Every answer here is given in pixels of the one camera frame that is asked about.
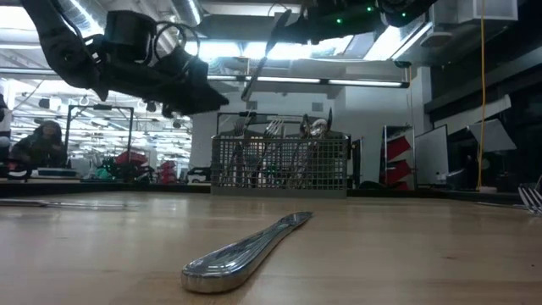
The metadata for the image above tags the grey plastic silverware caddy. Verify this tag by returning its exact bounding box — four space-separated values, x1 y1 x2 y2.
210 113 351 199

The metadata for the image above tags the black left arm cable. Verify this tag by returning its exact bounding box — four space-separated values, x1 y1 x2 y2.
150 19 201 64

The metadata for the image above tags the white tilted panel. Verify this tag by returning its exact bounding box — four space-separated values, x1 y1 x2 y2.
467 118 518 154

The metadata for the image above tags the black metal frame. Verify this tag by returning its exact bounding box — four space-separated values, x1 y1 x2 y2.
62 103 136 169

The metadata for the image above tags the shelf rack with red bins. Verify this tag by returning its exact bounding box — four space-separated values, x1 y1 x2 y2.
379 124 417 191

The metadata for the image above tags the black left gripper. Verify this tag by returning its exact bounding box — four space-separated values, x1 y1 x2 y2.
93 45 230 119

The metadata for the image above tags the person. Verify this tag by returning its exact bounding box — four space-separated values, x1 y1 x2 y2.
8 119 69 169

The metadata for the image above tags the black aluminium table frame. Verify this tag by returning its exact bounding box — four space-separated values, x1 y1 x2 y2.
0 180 542 204

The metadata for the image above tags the white whiteboard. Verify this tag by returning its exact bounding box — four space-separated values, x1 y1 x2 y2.
413 124 451 187

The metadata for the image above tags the white ceiling unit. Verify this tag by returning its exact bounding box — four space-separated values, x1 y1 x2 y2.
431 0 520 25

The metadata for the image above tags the silver fork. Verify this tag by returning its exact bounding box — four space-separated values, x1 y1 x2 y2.
263 117 286 139
230 109 256 139
517 181 542 218

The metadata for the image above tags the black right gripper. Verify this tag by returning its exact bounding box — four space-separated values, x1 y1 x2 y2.
265 0 385 54

